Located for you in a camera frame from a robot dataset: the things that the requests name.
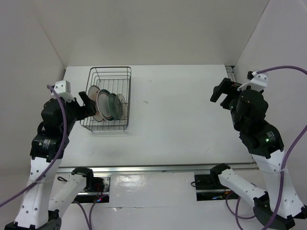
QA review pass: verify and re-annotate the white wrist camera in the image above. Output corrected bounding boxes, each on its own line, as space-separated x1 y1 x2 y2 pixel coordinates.
237 71 268 92
53 80 75 103

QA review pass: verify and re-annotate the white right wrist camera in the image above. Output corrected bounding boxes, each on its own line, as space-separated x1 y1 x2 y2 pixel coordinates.
237 71 268 92

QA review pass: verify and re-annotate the aluminium front rail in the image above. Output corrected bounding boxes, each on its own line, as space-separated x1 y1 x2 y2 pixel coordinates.
57 162 258 174

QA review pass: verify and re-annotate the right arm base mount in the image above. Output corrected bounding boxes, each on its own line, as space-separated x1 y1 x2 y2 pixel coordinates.
190 174 238 201

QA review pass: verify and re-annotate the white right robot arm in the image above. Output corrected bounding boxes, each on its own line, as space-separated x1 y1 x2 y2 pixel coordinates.
209 78 307 230

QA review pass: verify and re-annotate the blue patterned small plate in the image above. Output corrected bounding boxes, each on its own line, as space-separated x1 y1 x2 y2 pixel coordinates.
108 93 119 120

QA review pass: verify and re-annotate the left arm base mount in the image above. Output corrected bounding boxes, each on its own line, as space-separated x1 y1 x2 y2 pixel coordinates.
57 173 111 204

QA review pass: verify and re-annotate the grey wire dish rack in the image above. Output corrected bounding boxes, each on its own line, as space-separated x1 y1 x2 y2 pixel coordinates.
80 66 131 133

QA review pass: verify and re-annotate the aluminium right side rail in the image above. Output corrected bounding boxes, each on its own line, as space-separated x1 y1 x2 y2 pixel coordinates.
225 66 238 82

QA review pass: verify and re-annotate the green red rimmed white plate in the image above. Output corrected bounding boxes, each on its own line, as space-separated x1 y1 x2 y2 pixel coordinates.
96 89 114 121

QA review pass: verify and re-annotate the clear glass square plate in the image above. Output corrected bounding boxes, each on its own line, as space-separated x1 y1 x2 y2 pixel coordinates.
115 94 128 120

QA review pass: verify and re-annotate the orange sunburst white plate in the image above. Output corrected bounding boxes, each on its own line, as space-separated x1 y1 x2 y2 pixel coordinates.
88 85 104 122

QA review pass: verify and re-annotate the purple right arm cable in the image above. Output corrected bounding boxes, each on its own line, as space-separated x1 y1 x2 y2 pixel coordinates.
225 65 307 230

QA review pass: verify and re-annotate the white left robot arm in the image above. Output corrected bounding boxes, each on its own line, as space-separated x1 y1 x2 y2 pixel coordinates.
5 92 96 230

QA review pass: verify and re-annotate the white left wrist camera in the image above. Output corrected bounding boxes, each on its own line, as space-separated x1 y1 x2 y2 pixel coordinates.
53 80 75 103

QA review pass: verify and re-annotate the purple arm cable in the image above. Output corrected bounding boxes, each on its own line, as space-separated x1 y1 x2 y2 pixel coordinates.
225 65 307 230
0 85 94 230

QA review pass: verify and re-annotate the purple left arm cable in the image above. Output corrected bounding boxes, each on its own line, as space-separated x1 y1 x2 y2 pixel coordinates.
0 85 94 230

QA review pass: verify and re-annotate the aluminium rail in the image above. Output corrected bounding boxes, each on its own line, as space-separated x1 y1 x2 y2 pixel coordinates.
225 66 238 82
57 162 258 174

